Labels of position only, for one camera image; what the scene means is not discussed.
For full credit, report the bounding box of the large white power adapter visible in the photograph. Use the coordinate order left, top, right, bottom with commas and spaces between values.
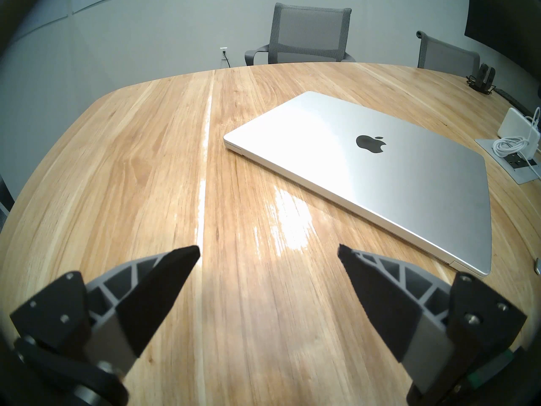
497, 107, 541, 150

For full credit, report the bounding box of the grey mesh chair without armrests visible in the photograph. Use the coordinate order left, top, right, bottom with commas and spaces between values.
416, 30, 481, 78

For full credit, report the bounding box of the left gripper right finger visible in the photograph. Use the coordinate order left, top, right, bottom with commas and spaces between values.
338, 245, 527, 393

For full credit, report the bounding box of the large black TV screen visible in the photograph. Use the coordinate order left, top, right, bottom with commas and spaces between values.
464, 0, 541, 78

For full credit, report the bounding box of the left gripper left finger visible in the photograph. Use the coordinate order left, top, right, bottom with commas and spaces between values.
9, 245, 201, 374

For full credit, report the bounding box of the silver table outlet box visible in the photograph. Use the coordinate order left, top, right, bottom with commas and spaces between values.
475, 137, 541, 185

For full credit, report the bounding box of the silver MacBook laptop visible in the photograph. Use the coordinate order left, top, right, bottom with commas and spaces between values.
223, 91, 493, 277

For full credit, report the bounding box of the white MagSafe charging cable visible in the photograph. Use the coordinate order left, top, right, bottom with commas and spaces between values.
492, 107, 541, 277

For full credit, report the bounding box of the grey mesh chair with armrests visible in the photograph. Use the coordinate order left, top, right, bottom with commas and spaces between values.
244, 3, 356, 66

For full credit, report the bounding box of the black controller charging dock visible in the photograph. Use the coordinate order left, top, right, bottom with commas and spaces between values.
467, 63, 497, 95

